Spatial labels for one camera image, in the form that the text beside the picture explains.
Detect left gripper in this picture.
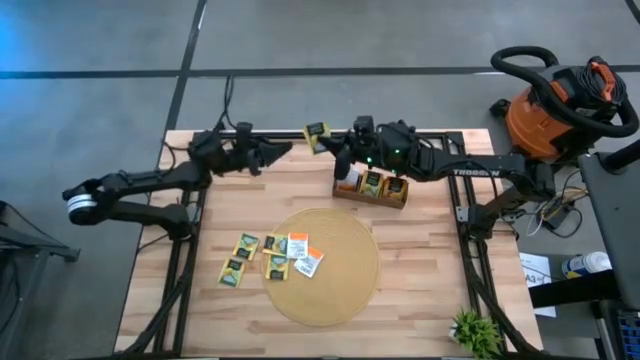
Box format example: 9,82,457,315
219,121,294,177

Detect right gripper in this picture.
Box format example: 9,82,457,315
319,115,381,181

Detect white and orange tea packet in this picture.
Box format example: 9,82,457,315
339,168,362,193
293,246,326,279
286,231,310,260

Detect wooden tea organizer box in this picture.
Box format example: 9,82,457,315
332,167,410,210

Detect round woven placemat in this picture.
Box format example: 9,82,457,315
260,207,381,328

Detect orange shop vacuum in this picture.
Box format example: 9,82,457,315
489,55,629,179
490,45,640,139

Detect black power adapter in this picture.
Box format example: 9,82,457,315
537,197,582,234

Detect small potted green plant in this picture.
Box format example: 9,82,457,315
449,307,504,360

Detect white paper sheet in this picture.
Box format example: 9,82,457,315
519,252,558,319

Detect black metal stand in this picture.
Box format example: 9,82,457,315
0,199,82,360

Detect white wipes bottle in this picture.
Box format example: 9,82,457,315
560,250,613,280

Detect black side desk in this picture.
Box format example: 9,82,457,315
528,140,640,360

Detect keyboard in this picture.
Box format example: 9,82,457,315
617,309,640,360

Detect black aluminium table frame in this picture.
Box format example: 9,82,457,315
114,119,544,359

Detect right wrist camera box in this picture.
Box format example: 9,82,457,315
378,119,420,176

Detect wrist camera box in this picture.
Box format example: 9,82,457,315
378,119,420,176
188,127,229,174

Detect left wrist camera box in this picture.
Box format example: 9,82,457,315
188,127,229,174

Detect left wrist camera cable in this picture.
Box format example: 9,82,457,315
215,74,237,132

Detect coiled vacuum power cord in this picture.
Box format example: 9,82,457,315
578,56,627,105

